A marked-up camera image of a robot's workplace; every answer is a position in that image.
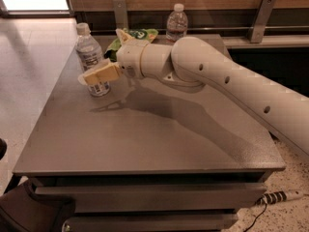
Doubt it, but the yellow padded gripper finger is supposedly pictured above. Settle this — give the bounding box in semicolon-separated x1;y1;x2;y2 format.
116;28;134;45
77;59;122;85

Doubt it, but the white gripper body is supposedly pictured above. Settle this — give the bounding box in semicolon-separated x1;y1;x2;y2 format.
116;40;149;79

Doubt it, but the blue labelled plastic bottle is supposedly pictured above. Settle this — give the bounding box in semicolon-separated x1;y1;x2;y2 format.
75;22;110;97

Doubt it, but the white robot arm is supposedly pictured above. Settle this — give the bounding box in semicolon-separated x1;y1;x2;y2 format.
78;30;309;157

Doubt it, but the clear plastic water bottle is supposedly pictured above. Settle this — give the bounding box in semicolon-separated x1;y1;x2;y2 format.
166;3;188;43

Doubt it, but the green snack bag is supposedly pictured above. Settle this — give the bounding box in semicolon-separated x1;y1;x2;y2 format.
104;28;158;62

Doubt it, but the grey cabinet with drawers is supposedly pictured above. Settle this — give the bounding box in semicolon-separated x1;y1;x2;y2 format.
13;33;287;232

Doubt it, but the dark brown chair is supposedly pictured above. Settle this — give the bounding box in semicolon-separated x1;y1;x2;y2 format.
0;181;75;232

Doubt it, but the white power strip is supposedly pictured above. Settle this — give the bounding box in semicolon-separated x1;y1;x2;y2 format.
255;190;304;206

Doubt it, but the left metal wall bracket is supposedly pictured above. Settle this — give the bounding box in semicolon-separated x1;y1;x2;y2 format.
113;0;128;28

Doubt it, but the metal wall bracket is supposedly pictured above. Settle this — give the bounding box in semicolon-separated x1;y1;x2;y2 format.
113;0;128;28
248;0;276;44

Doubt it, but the horizontal metal rail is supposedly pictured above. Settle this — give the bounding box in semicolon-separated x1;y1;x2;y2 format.
91;25;309;34

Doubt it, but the right metal wall bracket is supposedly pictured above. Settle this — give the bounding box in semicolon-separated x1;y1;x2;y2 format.
248;0;276;44

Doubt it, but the black power cable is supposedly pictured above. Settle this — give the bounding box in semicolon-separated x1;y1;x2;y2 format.
242;202;268;232

